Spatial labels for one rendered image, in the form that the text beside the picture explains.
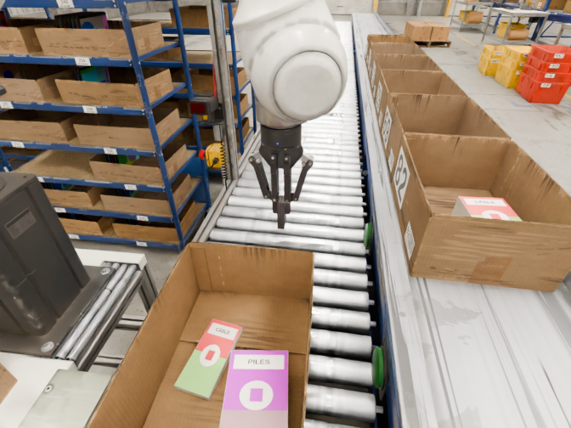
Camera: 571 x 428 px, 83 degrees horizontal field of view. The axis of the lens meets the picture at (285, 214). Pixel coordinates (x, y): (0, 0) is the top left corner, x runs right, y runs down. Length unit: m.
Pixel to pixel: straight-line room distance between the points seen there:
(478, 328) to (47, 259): 0.90
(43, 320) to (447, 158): 1.10
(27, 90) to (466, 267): 1.86
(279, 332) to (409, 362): 0.29
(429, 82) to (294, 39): 1.49
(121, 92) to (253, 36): 1.31
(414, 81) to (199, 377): 1.54
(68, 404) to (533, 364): 0.84
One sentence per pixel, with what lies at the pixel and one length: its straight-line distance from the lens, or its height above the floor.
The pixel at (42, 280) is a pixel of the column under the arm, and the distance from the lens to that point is 0.89.
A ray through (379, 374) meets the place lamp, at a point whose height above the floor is 0.83.
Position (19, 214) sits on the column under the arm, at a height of 1.03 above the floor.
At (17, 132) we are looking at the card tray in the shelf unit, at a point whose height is 0.78.
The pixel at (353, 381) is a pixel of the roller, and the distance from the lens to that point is 0.76.
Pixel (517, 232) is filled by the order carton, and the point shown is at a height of 1.03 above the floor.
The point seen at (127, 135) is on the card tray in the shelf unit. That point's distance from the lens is 1.75.
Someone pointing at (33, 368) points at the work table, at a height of 0.75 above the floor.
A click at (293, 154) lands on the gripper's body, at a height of 1.14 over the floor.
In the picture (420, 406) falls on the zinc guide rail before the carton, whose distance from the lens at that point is 0.60.
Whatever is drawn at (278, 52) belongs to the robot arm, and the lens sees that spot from 0.34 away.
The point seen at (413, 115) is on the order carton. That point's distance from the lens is 1.41.
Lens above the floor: 1.41
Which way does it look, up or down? 36 degrees down
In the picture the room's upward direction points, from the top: straight up
